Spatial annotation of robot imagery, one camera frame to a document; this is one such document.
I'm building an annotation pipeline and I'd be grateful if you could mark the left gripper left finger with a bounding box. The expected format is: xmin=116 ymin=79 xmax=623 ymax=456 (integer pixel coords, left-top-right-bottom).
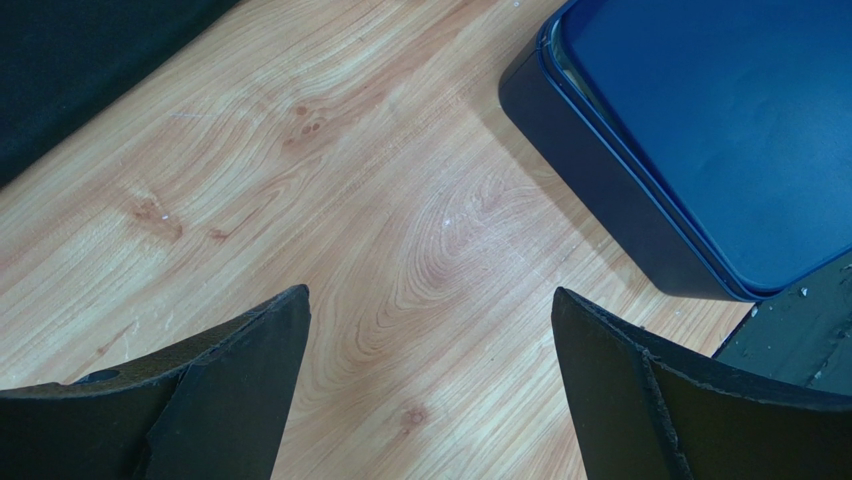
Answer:
xmin=1 ymin=285 xmax=311 ymax=479

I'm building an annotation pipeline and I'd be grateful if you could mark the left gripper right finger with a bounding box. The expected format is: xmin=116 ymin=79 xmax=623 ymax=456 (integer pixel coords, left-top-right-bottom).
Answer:
xmin=551 ymin=287 xmax=851 ymax=479

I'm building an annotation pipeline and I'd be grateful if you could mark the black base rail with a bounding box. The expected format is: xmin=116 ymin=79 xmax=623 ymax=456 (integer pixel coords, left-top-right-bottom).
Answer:
xmin=713 ymin=254 xmax=851 ymax=395

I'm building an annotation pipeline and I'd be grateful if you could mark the navy box lid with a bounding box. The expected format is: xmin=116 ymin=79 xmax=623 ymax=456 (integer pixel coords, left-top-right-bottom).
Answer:
xmin=550 ymin=1 xmax=851 ymax=299

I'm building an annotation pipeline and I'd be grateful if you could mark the black placemat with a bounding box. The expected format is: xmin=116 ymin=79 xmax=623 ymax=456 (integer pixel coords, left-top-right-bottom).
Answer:
xmin=1 ymin=0 xmax=235 ymax=185

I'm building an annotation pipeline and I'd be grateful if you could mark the navy box with paper cups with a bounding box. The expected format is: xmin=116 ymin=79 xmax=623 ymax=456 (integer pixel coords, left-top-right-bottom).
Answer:
xmin=498 ymin=23 xmax=765 ymax=302

